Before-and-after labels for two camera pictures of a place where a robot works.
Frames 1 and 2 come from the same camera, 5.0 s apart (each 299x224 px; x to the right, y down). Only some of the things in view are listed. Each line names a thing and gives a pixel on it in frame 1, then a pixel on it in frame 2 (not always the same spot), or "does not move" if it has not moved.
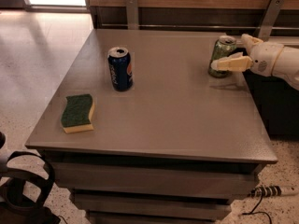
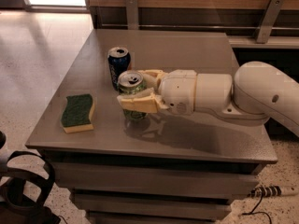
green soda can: (222, 47) → (130, 81)
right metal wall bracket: (269, 18) does not move
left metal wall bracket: (132, 8) does not move
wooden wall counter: (195, 7) does not move
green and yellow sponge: (76, 114) does not move
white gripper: (263, 60) → (177, 89)
